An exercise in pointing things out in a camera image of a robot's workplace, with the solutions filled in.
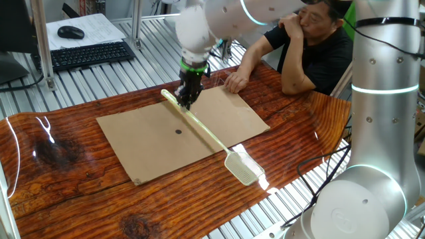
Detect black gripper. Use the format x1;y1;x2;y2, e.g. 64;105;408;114
175;69;205;111

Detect brown cardboard sheet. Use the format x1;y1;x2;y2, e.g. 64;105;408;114
96;85;271;186

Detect person's left forearm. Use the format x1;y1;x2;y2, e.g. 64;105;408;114
280;36;316;96

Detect person's right hand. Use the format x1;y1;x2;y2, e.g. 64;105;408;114
224;70;250;95

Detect person's left hand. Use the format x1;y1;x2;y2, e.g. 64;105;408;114
278;13;305;40

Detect black keyboard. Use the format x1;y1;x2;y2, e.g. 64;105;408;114
30;40;137;73

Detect white paper sheets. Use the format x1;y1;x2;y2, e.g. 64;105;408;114
45;13;128;51

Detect black computer mouse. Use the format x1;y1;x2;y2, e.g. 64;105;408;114
56;25;86;40

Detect person in black shirt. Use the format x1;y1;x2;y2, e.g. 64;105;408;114
264;0;355;97

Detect glossy wood grain board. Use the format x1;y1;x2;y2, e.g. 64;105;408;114
0;62;352;239

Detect green backrest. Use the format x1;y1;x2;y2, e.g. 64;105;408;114
343;2;357;41

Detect black monitor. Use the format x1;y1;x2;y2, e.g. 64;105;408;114
0;0;38;86

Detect green flange ring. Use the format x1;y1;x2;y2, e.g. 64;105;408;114
180;58;209;74

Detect aluminium frame rail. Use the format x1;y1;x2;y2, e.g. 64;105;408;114
111;13;182;24

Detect aluminium frame post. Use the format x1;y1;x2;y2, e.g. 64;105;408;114
0;162;21;239
30;0;57;91
130;0;144;50

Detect aluminium frame strut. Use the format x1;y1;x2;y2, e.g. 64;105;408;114
330;61;353;99

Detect black cable strap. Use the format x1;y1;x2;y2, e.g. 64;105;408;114
343;16;425;60

